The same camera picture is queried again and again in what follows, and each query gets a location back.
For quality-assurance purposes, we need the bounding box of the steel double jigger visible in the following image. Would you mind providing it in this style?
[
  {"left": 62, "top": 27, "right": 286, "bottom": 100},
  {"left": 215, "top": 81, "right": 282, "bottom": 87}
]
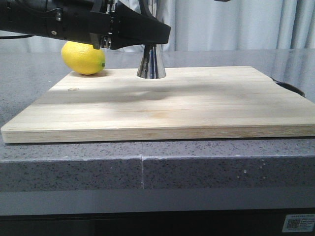
[{"left": 136, "top": 0, "right": 167, "bottom": 79}]

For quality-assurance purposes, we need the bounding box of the wooden cutting board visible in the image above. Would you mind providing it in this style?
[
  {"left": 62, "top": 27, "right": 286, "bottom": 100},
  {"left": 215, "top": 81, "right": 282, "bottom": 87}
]
[{"left": 1, "top": 66, "right": 315, "bottom": 143}]

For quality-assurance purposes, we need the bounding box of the black cable on counter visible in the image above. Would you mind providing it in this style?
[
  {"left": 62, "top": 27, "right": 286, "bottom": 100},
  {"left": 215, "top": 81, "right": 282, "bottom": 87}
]
[{"left": 270, "top": 78, "right": 306, "bottom": 98}]

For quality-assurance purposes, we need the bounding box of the grey curtain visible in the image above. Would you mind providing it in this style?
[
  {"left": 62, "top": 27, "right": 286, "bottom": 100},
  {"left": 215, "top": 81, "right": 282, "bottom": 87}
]
[{"left": 0, "top": 0, "right": 315, "bottom": 53}]

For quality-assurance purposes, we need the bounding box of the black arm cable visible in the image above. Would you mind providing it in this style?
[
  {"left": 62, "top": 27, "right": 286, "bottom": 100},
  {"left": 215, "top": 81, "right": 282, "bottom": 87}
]
[{"left": 0, "top": 34, "right": 34, "bottom": 40}]

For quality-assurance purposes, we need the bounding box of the white QR code label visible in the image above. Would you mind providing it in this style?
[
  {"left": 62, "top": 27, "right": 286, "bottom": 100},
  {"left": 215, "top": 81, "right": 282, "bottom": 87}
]
[{"left": 282, "top": 214, "right": 315, "bottom": 233}]

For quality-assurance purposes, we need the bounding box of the yellow lemon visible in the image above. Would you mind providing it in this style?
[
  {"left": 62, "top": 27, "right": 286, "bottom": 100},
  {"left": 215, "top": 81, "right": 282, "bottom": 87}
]
[{"left": 61, "top": 41, "right": 106, "bottom": 75}]

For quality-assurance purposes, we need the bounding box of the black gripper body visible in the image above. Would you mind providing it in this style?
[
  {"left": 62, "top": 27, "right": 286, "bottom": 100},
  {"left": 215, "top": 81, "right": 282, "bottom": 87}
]
[{"left": 0, "top": 0, "right": 115, "bottom": 49}]

